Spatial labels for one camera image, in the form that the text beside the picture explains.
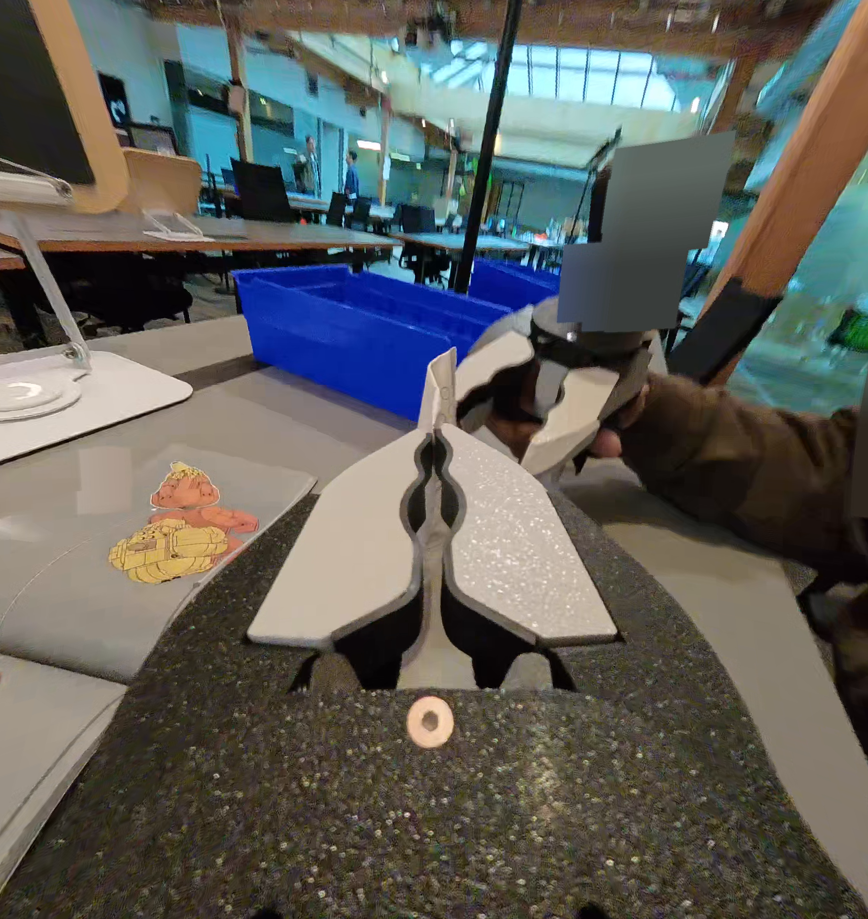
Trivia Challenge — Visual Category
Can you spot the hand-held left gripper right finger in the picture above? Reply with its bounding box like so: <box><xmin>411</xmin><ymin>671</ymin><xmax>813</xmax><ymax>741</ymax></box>
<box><xmin>436</xmin><ymin>424</ymin><xmax>619</xmax><ymax>647</ymax></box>

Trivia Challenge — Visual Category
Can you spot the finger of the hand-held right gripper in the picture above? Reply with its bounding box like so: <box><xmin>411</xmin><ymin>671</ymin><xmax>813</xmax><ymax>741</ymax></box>
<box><xmin>519</xmin><ymin>365</ymin><xmax>621</xmax><ymax>481</ymax></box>
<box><xmin>454</xmin><ymin>332</ymin><xmax>539</xmax><ymax>432</ymax></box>

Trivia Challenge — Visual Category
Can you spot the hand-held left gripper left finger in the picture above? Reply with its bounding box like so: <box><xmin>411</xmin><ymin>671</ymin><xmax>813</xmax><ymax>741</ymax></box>
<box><xmin>248</xmin><ymin>429</ymin><xmax>435</xmax><ymax>647</ymax></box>

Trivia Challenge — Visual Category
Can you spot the small white paper bag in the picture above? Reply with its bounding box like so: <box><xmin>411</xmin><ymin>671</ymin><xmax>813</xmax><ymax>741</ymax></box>
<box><xmin>418</xmin><ymin>348</ymin><xmax>460</xmax><ymax>435</ymax></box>

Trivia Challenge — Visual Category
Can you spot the person's right forearm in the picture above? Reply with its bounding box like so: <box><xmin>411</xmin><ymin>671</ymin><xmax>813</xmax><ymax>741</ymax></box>
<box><xmin>620</xmin><ymin>373</ymin><xmax>868</xmax><ymax>590</ymax></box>

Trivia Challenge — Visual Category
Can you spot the grey desk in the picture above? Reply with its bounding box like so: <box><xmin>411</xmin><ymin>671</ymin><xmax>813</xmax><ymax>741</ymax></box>
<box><xmin>0</xmin><ymin>314</ymin><xmax>868</xmax><ymax>919</ymax></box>

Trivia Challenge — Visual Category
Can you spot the white desk lamp stand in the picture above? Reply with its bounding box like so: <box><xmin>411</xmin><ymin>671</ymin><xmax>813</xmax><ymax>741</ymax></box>
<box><xmin>0</xmin><ymin>149</ymin><xmax>194</xmax><ymax>471</ymax></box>

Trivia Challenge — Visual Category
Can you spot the person's right hand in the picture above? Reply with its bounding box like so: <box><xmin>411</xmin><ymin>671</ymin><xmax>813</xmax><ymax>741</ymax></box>
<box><xmin>485</xmin><ymin>384</ymin><xmax>652</xmax><ymax>483</ymax></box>

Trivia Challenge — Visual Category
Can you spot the grey office table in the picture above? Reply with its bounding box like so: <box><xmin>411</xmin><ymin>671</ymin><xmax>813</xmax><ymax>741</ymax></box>
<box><xmin>391</xmin><ymin>231</ymin><xmax>531</xmax><ymax>288</ymax></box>

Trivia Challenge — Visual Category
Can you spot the black office chair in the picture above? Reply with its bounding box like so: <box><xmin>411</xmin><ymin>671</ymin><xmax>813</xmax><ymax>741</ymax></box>
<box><xmin>667</xmin><ymin>276</ymin><xmax>785</xmax><ymax>385</ymax></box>
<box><xmin>230</xmin><ymin>159</ymin><xmax>298</xmax><ymax>224</ymax></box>

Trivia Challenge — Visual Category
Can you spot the wooden pillar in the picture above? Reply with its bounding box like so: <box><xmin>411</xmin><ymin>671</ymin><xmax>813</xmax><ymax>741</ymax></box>
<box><xmin>699</xmin><ymin>0</ymin><xmax>868</xmax><ymax>389</ymax></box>

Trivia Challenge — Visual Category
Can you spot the open grey instruction booklet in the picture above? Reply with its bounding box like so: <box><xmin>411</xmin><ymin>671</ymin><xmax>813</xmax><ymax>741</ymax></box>
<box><xmin>0</xmin><ymin>445</ymin><xmax>318</xmax><ymax>891</ymax></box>

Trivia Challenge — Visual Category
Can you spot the long wooden-edged table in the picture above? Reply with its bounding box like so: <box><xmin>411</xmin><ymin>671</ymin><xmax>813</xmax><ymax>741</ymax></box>
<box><xmin>0</xmin><ymin>212</ymin><xmax>405</xmax><ymax>274</ymax></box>

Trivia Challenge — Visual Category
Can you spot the person's brown jacket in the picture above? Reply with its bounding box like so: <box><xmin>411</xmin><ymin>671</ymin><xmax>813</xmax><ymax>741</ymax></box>
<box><xmin>796</xmin><ymin>517</ymin><xmax>868</xmax><ymax>798</ymax></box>

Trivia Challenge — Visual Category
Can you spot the clear acrylic stand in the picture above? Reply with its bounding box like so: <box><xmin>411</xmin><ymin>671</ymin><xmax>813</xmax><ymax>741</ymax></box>
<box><xmin>143</xmin><ymin>208</ymin><xmax>214</xmax><ymax>242</ymax></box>

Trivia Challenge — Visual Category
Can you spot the tan wooden chair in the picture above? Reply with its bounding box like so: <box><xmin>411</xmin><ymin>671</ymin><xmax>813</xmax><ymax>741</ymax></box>
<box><xmin>121</xmin><ymin>149</ymin><xmax>203</xmax><ymax>216</ymax></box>

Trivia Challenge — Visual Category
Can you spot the black board with wooden rim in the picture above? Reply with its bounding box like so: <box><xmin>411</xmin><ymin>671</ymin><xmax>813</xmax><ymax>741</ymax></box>
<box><xmin>0</xmin><ymin>0</ymin><xmax>129</xmax><ymax>216</ymax></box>

